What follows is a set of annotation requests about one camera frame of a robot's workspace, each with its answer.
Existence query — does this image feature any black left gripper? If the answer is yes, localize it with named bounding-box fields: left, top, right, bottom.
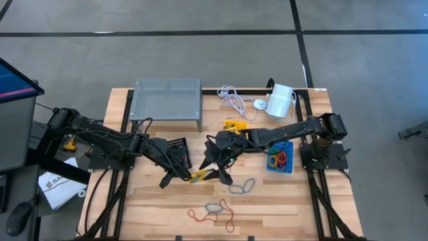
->
left=146, top=139, right=194, bottom=189

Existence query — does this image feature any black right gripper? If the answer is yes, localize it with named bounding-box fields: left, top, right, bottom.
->
left=200, top=130, right=251, bottom=187

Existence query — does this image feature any white cylindrical desk lamp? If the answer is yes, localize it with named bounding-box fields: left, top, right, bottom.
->
left=265, top=83, right=295, bottom=120

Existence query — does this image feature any black plastic basket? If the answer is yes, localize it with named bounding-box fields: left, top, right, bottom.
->
left=165, top=137, right=193, bottom=170

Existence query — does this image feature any long red rubber band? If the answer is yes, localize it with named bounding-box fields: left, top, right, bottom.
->
left=187, top=198, right=236, bottom=234

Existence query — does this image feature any yellow plastic basket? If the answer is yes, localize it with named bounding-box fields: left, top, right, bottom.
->
left=223, top=119, right=249, bottom=141

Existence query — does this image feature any grey perforated metal shelf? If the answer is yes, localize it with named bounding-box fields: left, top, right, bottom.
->
left=128, top=78, right=204, bottom=133

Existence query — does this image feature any blue plastic basket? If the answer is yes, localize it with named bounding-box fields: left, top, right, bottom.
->
left=266, top=140, right=294, bottom=174

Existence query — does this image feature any yellow clamp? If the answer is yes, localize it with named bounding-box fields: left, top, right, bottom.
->
left=62, top=135, right=77, bottom=152

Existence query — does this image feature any white printed booklet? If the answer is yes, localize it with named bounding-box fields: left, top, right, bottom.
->
left=37, top=157, right=88, bottom=211

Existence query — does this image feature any black computer mouse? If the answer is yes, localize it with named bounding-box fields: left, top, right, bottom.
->
left=5, top=202, right=33, bottom=237

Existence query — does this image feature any grey computer cabinet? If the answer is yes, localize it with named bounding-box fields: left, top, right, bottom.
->
left=0, top=95, right=37, bottom=173

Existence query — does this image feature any black keyboard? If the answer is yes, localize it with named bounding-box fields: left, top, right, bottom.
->
left=0, top=173, right=11, bottom=214

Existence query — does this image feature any computer monitor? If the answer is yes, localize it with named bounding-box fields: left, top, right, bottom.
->
left=0, top=57, right=45, bottom=104

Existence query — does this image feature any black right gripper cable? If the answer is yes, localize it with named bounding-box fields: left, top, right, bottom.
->
left=204, top=134, right=220, bottom=147

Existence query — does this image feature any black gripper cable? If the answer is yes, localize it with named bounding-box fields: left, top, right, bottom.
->
left=132, top=116, right=188, bottom=180
left=204, top=134, right=220, bottom=147

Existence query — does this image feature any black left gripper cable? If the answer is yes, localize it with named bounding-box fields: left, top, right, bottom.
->
left=132, top=116, right=188, bottom=180

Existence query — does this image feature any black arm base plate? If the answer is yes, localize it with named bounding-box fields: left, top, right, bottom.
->
left=300, top=143, right=349, bottom=171
left=88, top=154, right=136, bottom=171

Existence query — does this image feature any white power cable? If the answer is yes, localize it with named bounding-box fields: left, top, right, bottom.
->
left=216, top=84, right=298, bottom=124

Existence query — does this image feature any black power cable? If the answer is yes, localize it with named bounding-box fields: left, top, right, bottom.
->
left=83, top=169, right=111, bottom=235

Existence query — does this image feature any black cart frame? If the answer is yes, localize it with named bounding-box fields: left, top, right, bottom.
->
left=25, top=120, right=92, bottom=185

